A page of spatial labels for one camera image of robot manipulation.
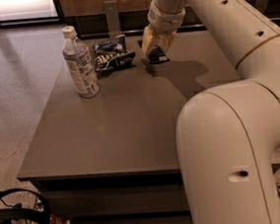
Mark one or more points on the left grey metal bracket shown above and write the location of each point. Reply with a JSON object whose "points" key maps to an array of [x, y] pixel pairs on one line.
{"points": [[112, 18]]}

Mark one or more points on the blue chip bag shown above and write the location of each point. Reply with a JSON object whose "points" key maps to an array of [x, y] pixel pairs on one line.
{"points": [[111, 54]]}

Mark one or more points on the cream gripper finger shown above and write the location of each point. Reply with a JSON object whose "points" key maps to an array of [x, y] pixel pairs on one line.
{"points": [[149, 46], [166, 41]]}

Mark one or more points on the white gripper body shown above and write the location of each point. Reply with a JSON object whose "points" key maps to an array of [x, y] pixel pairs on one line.
{"points": [[165, 19]]}

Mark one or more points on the clear plastic water bottle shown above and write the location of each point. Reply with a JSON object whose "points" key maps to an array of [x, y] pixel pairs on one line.
{"points": [[80, 63]]}

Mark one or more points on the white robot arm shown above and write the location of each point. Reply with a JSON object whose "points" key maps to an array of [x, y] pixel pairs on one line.
{"points": [[226, 135]]}

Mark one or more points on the blue rxbar blueberry bar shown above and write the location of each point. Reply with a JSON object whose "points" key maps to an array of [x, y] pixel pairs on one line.
{"points": [[158, 54]]}

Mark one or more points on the grey drawer cabinet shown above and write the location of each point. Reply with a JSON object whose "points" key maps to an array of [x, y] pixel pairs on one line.
{"points": [[113, 159]]}

